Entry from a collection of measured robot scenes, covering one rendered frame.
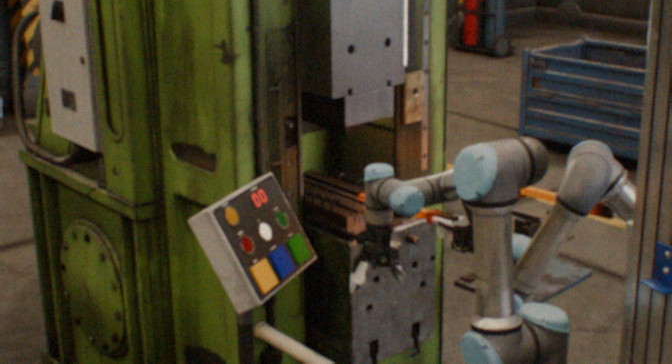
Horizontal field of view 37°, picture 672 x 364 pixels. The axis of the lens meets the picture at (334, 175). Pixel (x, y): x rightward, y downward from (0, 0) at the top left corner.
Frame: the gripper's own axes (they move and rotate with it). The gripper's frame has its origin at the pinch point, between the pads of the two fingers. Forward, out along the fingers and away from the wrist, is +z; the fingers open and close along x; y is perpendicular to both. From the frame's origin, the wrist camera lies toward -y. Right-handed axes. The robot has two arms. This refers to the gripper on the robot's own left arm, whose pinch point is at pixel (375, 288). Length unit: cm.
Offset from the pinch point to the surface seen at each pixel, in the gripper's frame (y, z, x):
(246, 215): -14.9, -21.0, -31.1
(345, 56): -43, -55, 10
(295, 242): -18.3, -9.4, -16.1
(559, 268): -42, 27, 91
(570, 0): -763, 63, 615
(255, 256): -7.5, -12.0, -31.4
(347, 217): -42.8, -4.2, 10.5
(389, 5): -48, -68, 27
